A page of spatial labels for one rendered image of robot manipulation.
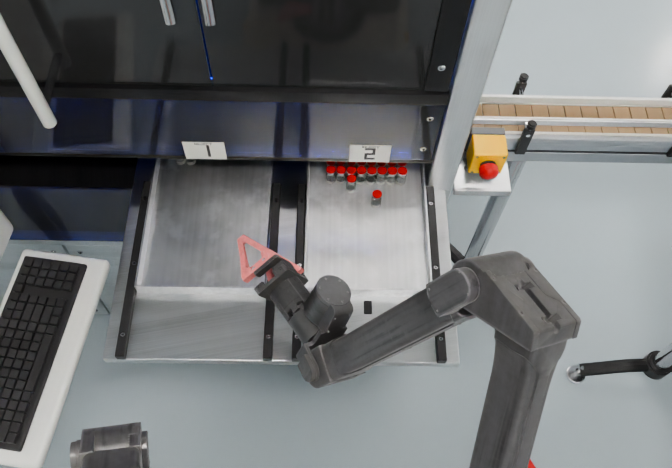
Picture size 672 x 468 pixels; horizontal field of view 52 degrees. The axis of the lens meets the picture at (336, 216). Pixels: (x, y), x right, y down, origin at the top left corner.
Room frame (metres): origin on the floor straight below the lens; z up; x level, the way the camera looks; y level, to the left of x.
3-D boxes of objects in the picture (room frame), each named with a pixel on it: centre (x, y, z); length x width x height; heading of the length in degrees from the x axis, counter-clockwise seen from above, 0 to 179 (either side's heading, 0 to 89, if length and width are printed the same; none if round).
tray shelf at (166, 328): (0.66, 0.10, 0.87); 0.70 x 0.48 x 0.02; 92
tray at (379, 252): (0.74, -0.07, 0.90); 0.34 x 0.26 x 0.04; 2
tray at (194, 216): (0.72, 0.27, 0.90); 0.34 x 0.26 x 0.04; 2
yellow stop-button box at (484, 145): (0.87, -0.31, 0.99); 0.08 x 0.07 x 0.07; 2
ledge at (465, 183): (0.91, -0.33, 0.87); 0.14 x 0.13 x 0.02; 2
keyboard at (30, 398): (0.45, 0.63, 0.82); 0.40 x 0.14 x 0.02; 174
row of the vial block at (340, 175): (0.85, -0.06, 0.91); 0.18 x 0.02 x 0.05; 92
